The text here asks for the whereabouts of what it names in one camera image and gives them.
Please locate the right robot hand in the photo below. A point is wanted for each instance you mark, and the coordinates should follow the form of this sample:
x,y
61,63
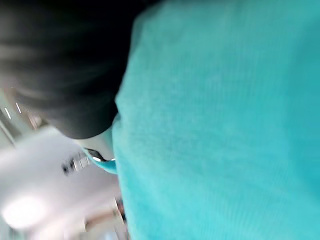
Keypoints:
x,y
62,62

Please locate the turquoise cloth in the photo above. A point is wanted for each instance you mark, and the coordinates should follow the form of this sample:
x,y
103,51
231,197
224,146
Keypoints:
x,y
212,125

